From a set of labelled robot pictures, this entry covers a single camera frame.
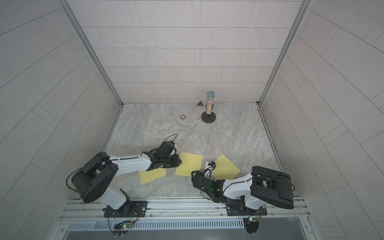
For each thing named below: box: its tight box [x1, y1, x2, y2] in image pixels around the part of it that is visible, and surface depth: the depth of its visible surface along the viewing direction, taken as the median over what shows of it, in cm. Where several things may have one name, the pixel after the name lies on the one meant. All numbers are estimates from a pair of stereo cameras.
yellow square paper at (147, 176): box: [139, 167, 167, 185], surface depth 82 cm
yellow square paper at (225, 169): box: [211, 154, 241, 180], surface depth 88 cm
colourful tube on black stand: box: [201, 90, 216, 123], surface depth 96 cm
